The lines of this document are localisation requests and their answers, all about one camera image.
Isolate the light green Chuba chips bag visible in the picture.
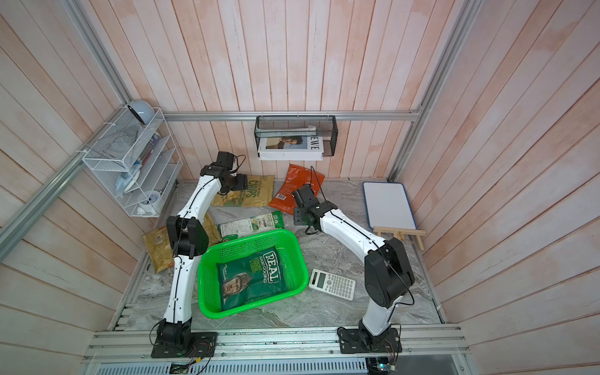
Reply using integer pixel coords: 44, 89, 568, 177
217, 210, 284, 242

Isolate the red cassava chips bag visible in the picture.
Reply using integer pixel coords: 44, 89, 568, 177
268, 164, 325, 215

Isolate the yellow kettle chips bag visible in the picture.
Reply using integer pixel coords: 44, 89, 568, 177
212, 176, 274, 207

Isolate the dark green Real chips bag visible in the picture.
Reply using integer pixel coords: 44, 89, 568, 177
217, 247, 288, 311

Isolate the brown paper chips bag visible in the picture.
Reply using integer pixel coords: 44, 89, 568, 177
142, 213, 223, 273

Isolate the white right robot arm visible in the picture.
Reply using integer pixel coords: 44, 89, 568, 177
292, 184, 415, 340

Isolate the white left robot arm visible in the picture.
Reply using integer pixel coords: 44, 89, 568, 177
163, 152, 248, 324

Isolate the green plastic basket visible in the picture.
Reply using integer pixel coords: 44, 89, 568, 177
198, 229, 309, 319

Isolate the white magazine book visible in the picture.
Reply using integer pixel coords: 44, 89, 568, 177
257, 126, 325, 161

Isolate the white calculator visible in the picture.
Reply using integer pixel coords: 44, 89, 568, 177
309, 269, 356, 301

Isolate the small white alarm clock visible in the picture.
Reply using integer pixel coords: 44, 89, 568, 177
137, 191, 161, 216

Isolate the blue framed whiteboard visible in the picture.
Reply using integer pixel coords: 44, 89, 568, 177
362, 181, 417, 230

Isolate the white blue flat dish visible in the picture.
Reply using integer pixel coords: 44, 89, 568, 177
115, 169, 141, 197

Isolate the small wooden easel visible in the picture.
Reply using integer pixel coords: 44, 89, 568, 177
373, 227, 428, 252

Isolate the black mesh wall basket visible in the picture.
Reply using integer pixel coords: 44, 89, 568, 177
254, 115, 338, 161

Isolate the white wire wall shelf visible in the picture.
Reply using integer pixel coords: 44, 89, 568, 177
83, 107, 184, 218

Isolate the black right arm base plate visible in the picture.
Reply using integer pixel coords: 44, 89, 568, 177
336, 324, 403, 354

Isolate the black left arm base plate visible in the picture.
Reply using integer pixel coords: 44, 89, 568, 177
151, 321, 218, 359

